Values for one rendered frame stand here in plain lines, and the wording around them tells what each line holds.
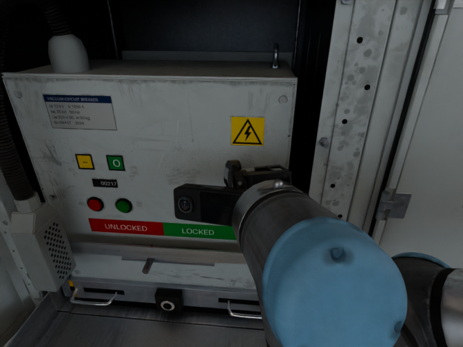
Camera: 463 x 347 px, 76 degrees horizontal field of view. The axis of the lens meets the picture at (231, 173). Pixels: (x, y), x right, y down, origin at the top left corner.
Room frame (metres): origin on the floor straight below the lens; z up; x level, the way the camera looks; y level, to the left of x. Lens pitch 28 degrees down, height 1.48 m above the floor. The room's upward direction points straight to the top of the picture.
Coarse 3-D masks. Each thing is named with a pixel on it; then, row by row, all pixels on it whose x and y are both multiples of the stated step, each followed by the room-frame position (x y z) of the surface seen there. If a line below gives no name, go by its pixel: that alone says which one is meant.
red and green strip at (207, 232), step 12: (96, 228) 0.51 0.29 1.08; (108, 228) 0.50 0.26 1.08; (120, 228) 0.50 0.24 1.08; (132, 228) 0.50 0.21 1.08; (144, 228) 0.50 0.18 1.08; (156, 228) 0.49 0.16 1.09; (168, 228) 0.49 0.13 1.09; (180, 228) 0.49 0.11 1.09; (192, 228) 0.49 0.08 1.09; (204, 228) 0.48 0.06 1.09; (216, 228) 0.48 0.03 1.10; (228, 228) 0.48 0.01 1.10
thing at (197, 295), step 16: (64, 288) 0.50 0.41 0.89; (96, 288) 0.50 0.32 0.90; (112, 288) 0.49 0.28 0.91; (128, 288) 0.49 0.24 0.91; (144, 288) 0.49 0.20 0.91; (176, 288) 0.48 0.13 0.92; (192, 288) 0.48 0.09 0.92; (208, 288) 0.48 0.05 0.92; (224, 288) 0.48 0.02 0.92; (240, 288) 0.48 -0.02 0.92; (192, 304) 0.48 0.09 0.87; (208, 304) 0.47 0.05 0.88; (224, 304) 0.47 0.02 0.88; (240, 304) 0.47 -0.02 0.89; (256, 304) 0.46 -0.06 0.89
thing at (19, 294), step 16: (0, 240) 0.47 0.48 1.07; (0, 256) 0.46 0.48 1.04; (0, 272) 0.47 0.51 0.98; (16, 272) 0.48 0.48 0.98; (0, 288) 0.46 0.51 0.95; (16, 288) 0.46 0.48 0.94; (0, 304) 0.44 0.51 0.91; (16, 304) 0.47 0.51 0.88; (32, 304) 0.48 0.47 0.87; (0, 320) 0.43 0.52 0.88; (16, 320) 0.46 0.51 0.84; (0, 336) 0.42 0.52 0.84
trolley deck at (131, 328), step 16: (80, 320) 0.45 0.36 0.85; (96, 320) 0.45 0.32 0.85; (112, 320) 0.45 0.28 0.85; (128, 320) 0.45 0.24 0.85; (144, 320) 0.45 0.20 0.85; (64, 336) 0.41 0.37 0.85; (80, 336) 0.41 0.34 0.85; (96, 336) 0.41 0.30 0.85; (112, 336) 0.41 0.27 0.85; (128, 336) 0.41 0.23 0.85; (144, 336) 0.41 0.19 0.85; (160, 336) 0.41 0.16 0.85; (176, 336) 0.41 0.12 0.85; (192, 336) 0.41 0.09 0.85; (208, 336) 0.41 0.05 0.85; (224, 336) 0.41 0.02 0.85; (240, 336) 0.41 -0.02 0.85; (256, 336) 0.41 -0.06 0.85
